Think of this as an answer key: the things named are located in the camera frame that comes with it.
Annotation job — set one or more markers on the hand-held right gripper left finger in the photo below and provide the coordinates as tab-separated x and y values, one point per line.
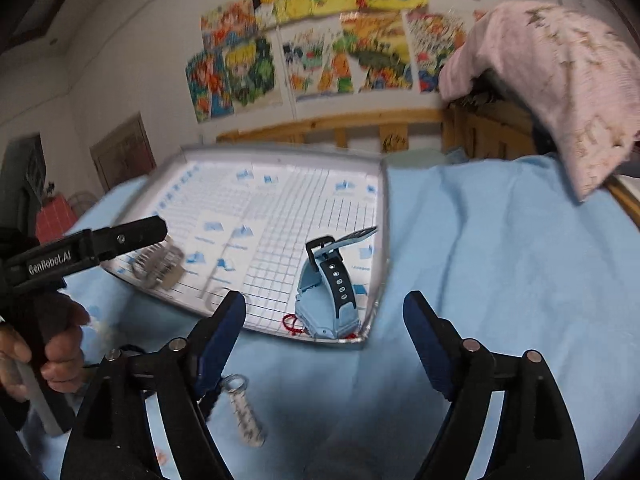
227	317

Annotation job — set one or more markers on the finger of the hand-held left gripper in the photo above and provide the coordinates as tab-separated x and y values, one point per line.
132	237

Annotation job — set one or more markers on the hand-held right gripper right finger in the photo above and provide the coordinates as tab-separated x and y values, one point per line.
422	322

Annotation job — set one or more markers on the silver metal watch band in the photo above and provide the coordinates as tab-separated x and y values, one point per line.
159	266

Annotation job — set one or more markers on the light blue smartwatch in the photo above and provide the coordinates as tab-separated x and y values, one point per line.
327	280

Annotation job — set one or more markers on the clear plastic grid tray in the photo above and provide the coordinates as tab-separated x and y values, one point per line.
280	195

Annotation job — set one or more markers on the person's left hand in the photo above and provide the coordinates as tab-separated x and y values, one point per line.
62	355

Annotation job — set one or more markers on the red cabinet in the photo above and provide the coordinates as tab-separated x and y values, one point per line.
55	217

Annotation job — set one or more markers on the dark doorway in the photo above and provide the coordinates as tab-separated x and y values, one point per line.
22	180

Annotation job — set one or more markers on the brown wooden door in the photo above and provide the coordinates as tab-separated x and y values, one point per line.
125	152

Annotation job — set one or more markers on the light blue bed sheet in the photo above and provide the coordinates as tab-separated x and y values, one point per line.
500	270

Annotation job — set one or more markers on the pink blanket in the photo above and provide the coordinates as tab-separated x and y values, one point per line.
550	75

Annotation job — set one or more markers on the cartoon figures wall poster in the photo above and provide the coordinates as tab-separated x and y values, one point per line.
235	77

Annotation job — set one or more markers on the wooden bed frame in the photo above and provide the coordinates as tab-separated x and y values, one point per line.
320	127

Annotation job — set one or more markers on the small cartoon wall poster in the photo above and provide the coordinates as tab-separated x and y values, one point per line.
227	22

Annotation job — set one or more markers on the landscape cartoon wall poster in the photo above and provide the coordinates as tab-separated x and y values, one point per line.
345	60

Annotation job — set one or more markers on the crowd pattern wall poster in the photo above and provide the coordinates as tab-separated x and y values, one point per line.
435	45

